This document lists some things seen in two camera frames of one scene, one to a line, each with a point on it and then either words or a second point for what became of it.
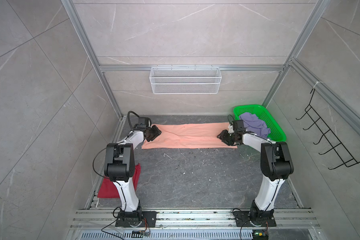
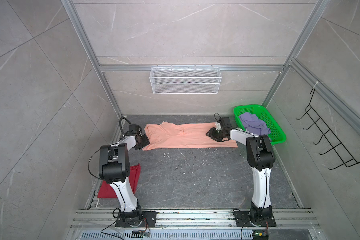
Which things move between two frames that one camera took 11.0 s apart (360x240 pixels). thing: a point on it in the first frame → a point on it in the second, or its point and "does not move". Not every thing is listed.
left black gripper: x=157 y=132 → x=147 y=141
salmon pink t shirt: x=189 y=136 does not move
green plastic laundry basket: x=277 y=134 does not move
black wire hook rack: x=338 y=151 does not move
